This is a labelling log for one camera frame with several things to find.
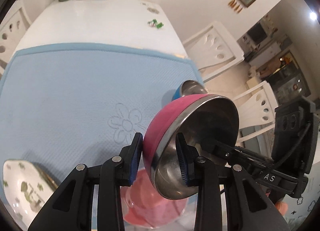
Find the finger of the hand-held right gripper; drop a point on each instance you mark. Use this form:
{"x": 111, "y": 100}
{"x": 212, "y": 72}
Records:
{"x": 212, "y": 147}

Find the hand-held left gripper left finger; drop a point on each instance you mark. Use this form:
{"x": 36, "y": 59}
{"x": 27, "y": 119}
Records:
{"x": 135, "y": 163}

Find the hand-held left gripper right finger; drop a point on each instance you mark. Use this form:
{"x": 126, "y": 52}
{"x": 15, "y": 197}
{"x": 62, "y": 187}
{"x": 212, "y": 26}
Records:
{"x": 181, "y": 163}

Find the red steel bowl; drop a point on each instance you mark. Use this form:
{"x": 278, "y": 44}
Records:
{"x": 212, "y": 121}

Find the pink plastic bowl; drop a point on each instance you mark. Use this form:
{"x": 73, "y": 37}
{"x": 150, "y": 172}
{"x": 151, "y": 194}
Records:
{"x": 150, "y": 208}

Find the blue steel bowl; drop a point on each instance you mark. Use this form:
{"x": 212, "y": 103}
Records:
{"x": 192, "y": 87}

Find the small hexagonal forest print plate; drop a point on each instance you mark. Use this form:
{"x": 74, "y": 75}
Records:
{"x": 17, "y": 188}

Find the person's right hand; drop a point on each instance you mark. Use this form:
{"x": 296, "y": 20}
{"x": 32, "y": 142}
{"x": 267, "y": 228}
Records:
{"x": 281, "y": 208}

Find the white wooden chair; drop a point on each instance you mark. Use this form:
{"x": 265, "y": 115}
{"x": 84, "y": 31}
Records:
{"x": 212, "y": 46}
{"x": 260, "y": 106}
{"x": 12, "y": 28}

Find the dark glass cabinet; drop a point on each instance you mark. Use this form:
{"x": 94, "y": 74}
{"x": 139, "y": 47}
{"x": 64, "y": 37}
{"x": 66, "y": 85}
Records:
{"x": 290, "y": 78}

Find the microwave oven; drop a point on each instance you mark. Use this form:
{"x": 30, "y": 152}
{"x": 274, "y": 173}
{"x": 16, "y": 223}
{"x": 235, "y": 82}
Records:
{"x": 256, "y": 33}

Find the light blue table mat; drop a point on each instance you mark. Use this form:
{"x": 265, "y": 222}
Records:
{"x": 75, "y": 83}

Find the round ceiling lamp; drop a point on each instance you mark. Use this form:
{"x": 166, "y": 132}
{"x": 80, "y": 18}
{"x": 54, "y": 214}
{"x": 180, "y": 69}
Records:
{"x": 313, "y": 15}

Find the small green white toy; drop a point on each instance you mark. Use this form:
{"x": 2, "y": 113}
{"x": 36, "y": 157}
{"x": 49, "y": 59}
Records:
{"x": 155, "y": 23}

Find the orange wall ornaments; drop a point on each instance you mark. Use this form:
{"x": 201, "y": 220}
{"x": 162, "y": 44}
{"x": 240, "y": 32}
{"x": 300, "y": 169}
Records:
{"x": 236, "y": 6}

